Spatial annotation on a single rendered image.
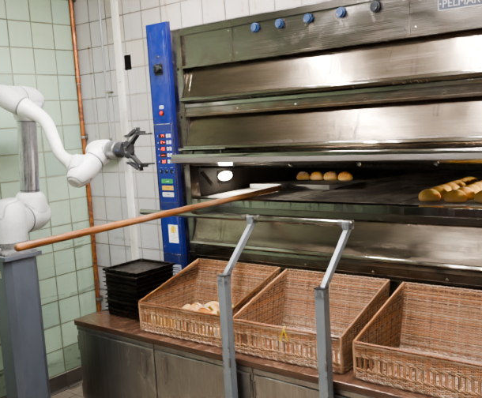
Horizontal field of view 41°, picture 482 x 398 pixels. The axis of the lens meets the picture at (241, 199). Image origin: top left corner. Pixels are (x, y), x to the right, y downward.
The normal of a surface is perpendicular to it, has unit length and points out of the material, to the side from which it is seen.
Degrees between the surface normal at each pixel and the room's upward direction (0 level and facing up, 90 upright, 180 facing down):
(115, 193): 90
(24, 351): 90
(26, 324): 90
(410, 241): 72
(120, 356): 90
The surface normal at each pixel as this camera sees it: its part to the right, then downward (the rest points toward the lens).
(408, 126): -0.61, -0.22
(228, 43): -0.63, 0.15
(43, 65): 0.78, 0.03
